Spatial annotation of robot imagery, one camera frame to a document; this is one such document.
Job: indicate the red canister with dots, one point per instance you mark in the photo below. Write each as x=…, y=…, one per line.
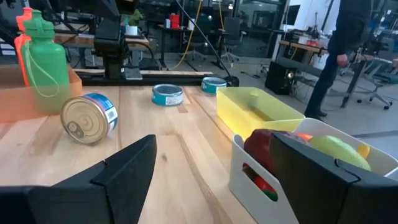
x=174, y=21

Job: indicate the tin can teal label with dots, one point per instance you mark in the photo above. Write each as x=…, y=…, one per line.
x=213, y=85

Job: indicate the grey office chair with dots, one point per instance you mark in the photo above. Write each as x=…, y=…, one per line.
x=377, y=87

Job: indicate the dark maroon toy fruit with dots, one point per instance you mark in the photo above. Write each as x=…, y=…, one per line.
x=258, y=146

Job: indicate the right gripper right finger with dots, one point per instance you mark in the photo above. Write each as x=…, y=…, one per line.
x=317, y=193

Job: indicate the black office chair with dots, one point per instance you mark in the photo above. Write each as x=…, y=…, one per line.
x=231, y=34

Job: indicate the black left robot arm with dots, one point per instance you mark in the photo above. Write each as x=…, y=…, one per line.
x=110, y=40

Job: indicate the black standing desk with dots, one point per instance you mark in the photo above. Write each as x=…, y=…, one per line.
x=360, y=59

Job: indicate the tin can blue label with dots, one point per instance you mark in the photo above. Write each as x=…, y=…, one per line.
x=168, y=95

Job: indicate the orange plastic squeeze bottle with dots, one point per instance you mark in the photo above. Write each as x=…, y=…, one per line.
x=20, y=49

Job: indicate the green toy mango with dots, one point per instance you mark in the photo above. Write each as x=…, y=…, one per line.
x=335, y=149

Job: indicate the orange-red toy fruit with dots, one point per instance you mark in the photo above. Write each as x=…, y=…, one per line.
x=304, y=136

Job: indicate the grey plastic bin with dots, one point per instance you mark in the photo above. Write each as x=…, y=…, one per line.
x=248, y=199

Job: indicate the black slanted rod with foot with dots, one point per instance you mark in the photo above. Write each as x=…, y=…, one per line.
x=231, y=81

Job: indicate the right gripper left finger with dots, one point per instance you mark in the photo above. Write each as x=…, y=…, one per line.
x=109, y=193

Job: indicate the person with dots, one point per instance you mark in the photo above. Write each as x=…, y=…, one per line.
x=345, y=31

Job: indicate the tin can gold lid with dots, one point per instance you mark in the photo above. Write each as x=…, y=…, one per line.
x=87, y=119

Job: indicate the green plastic squeeze bottle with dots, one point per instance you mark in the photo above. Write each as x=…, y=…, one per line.
x=46, y=62

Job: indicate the small plant white pot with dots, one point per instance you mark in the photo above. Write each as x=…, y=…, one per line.
x=132, y=26

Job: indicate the black computer case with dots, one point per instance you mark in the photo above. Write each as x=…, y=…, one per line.
x=278, y=77

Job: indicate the wooden top desk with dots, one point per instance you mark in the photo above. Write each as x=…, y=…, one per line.
x=136, y=40

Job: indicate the yellow translucent plastic bin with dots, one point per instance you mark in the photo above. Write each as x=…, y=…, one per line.
x=242, y=115

